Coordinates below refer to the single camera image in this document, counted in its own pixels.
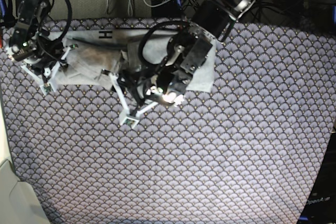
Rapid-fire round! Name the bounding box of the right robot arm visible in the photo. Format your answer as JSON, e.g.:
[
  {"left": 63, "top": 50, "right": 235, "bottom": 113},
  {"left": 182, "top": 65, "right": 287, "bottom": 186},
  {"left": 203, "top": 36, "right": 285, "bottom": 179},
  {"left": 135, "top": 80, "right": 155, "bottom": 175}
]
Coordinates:
[{"left": 5, "top": 0, "right": 78, "bottom": 95}]

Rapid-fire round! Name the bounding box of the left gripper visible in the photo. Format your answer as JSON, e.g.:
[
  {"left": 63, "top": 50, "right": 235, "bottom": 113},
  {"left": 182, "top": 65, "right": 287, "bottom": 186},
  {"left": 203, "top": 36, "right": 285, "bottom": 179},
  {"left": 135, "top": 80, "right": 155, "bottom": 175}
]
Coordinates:
[{"left": 101, "top": 69, "right": 188, "bottom": 129}]

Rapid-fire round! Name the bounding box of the light grey T-shirt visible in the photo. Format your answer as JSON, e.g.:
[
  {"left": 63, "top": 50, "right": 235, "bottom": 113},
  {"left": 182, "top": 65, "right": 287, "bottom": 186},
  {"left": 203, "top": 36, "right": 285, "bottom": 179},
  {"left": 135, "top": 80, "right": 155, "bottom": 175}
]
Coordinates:
[{"left": 55, "top": 29, "right": 216, "bottom": 92}]

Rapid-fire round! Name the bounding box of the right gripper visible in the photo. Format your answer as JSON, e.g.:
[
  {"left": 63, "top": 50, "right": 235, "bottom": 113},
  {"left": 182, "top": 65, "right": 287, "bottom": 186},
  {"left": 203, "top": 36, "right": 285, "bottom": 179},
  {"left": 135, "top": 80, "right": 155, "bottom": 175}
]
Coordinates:
[{"left": 6, "top": 35, "right": 78, "bottom": 95}]

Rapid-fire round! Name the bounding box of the black power adapter box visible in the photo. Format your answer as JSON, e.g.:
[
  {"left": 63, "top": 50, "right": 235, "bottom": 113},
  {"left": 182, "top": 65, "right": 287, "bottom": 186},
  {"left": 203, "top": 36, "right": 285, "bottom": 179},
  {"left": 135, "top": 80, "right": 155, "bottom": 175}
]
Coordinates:
[{"left": 151, "top": 0, "right": 181, "bottom": 18}]

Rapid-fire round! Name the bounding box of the black OpenArm base panel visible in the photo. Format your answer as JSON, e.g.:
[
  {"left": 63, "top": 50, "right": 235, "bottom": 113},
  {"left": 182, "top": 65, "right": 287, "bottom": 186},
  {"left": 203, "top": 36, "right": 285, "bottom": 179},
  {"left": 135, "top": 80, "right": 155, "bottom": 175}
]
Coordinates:
[{"left": 297, "top": 133, "right": 335, "bottom": 223}]

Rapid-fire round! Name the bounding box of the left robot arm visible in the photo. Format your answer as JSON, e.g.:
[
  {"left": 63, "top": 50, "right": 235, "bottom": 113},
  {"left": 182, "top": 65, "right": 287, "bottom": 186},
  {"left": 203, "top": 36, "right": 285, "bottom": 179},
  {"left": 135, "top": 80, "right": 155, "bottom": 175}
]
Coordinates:
[{"left": 108, "top": 0, "right": 256, "bottom": 127}]

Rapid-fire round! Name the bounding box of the fan-patterned grey tablecloth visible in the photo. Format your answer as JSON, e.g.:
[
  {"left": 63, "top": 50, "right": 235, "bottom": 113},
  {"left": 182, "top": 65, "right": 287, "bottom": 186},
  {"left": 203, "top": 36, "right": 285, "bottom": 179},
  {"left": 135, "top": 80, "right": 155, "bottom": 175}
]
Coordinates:
[{"left": 1, "top": 24, "right": 335, "bottom": 223}]

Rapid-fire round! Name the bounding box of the white plastic bin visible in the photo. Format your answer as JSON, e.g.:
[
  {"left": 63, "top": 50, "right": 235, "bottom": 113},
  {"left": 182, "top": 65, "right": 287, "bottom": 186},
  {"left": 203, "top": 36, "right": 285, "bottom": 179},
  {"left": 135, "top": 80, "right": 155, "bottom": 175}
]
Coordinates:
[{"left": 1, "top": 160, "right": 49, "bottom": 223}]

